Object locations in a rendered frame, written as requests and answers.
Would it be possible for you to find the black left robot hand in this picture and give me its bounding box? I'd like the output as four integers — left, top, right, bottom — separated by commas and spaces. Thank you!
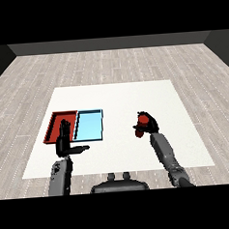
53, 116, 91, 159

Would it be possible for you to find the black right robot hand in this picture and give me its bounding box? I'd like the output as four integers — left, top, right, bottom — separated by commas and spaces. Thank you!
130, 109, 160, 136

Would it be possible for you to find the red can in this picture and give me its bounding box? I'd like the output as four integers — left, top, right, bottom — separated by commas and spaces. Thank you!
133, 113, 151, 139

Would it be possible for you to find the red shallow open box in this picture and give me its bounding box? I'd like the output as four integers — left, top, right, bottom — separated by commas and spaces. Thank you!
41, 109, 81, 146

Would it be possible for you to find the light blue shallow open box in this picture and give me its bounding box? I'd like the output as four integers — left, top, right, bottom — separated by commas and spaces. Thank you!
70, 108, 105, 144

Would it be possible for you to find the dark grey robot body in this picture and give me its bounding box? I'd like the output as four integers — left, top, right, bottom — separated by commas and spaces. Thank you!
89, 169, 151, 194

